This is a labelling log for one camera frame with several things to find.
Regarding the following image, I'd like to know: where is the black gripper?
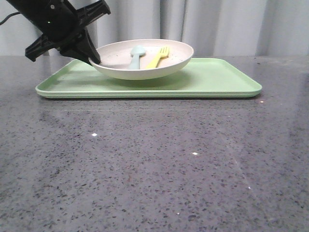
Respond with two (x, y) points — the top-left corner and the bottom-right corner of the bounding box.
(25, 0), (111, 65)

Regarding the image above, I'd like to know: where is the cream speckled plate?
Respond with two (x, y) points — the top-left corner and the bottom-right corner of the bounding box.
(89, 39), (194, 80)

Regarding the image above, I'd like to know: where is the yellow plastic fork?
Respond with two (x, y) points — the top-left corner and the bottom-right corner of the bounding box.
(146, 46), (170, 69)

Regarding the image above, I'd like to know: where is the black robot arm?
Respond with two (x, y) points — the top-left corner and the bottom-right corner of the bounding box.
(9, 0), (111, 64)

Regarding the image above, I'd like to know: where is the light blue plastic spoon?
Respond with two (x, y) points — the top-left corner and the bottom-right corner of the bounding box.
(128, 45), (146, 70)

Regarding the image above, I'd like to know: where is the grey pleated curtain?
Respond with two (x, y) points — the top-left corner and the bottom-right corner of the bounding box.
(0, 0), (309, 58)

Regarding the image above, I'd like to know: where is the light green plastic tray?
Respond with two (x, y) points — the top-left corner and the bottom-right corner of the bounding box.
(35, 58), (262, 99)

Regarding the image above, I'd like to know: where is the black cable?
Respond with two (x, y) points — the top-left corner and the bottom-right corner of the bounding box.
(0, 12), (20, 25)

